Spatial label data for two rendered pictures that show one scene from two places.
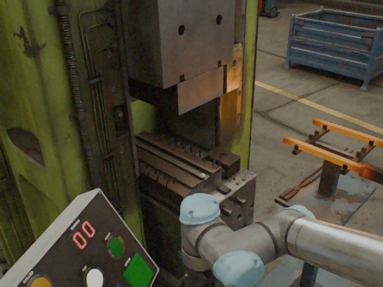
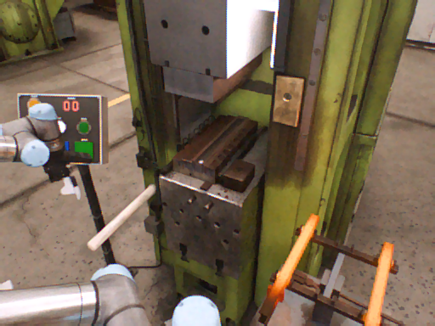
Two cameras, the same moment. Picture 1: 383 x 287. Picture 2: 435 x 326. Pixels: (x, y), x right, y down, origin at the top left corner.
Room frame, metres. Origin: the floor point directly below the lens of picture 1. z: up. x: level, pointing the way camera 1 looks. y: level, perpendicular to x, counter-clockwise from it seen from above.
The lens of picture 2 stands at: (0.81, -1.17, 1.81)
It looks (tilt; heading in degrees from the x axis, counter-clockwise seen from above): 36 degrees down; 75
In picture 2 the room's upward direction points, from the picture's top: 1 degrees counter-clockwise
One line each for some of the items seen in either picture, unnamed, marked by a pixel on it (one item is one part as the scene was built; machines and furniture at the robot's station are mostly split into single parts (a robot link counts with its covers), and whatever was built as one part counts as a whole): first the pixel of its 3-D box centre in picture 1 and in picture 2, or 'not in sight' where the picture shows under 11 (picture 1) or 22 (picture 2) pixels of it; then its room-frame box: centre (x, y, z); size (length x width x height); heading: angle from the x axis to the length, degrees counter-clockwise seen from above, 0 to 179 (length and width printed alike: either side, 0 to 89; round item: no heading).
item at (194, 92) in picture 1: (154, 74); (217, 64); (1.17, 0.11, 1.32); 0.42 x 0.20 x 0.10; 46
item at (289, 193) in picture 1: (319, 171); (365, 310); (1.48, -0.63, 0.68); 0.60 x 0.04 x 0.01; 131
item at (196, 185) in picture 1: (161, 165); (217, 143); (1.17, 0.11, 0.96); 0.42 x 0.20 x 0.09; 46
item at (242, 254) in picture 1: (237, 255); (15, 135); (0.46, -0.08, 1.23); 0.11 x 0.11 x 0.08; 29
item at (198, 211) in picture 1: (200, 225); (44, 122); (0.54, -0.02, 1.23); 0.09 x 0.08 x 0.11; 29
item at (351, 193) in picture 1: (326, 194); (321, 320); (1.32, -0.61, 0.67); 0.40 x 0.30 x 0.02; 134
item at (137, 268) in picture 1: (137, 275); (84, 151); (0.61, 0.14, 1.01); 0.07 x 0.05 x 0.07; 161
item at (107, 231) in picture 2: not in sight; (124, 216); (0.71, 0.14, 0.62); 0.44 x 0.05 x 0.05; 46
